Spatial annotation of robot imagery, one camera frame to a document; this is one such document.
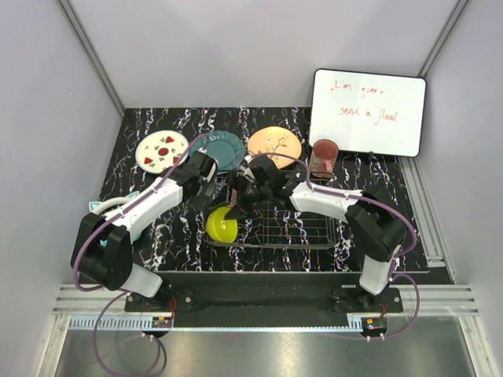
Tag left controller board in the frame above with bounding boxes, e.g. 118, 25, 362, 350
152, 314, 174, 328

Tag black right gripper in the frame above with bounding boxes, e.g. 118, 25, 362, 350
209, 170, 272, 221

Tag pink ceramic mug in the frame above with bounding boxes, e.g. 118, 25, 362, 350
309, 139, 339, 178

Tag white watermelon pattern plate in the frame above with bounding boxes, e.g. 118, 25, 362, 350
135, 130, 189, 174

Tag white dry erase board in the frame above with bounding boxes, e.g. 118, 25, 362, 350
309, 68, 427, 157

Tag orange bird pattern plate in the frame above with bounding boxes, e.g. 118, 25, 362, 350
247, 126, 302, 169

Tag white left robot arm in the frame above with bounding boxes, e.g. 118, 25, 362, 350
71, 152, 218, 311

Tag yellow green bowl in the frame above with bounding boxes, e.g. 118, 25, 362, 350
205, 207, 239, 243

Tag teal cat ear headphones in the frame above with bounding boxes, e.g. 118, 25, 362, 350
89, 191, 139, 232

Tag clear drinking glass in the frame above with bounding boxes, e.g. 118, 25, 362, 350
232, 150, 254, 174

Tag controller board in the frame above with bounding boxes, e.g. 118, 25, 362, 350
152, 314, 174, 328
362, 317, 387, 333

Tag right controller board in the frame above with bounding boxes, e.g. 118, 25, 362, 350
362, 317, 387, 333

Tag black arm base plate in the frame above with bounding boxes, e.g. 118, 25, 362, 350
125, 272, 403, 313

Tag black wire dish rack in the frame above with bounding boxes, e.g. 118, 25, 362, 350
204, 201, 340, 250

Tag teal scalloped plate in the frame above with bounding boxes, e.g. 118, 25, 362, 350
189, 130, 245, 174

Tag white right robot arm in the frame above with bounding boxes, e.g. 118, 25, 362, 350
226, 155, 410, 312

